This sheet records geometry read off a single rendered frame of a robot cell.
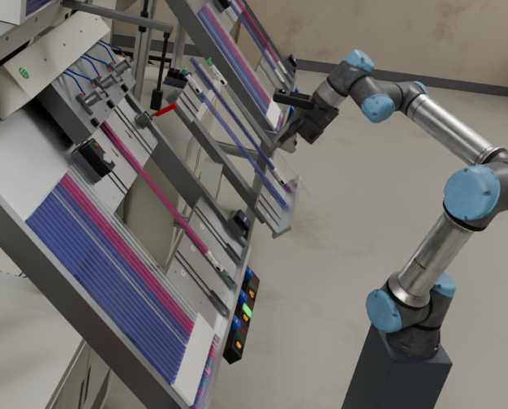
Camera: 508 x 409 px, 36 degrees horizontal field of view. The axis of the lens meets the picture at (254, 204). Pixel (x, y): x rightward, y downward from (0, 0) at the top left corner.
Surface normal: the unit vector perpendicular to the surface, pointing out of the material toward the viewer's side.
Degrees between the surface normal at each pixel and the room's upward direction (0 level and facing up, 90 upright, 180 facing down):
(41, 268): 90
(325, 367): 0
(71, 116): 90
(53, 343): 0
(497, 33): 90
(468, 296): 0
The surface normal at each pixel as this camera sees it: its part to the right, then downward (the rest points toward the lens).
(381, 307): -0.82, 0.25
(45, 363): 0.21, -0.85
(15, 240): -0.14, 0.46
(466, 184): -0.73, 0.06
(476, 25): 0.20, 0.51
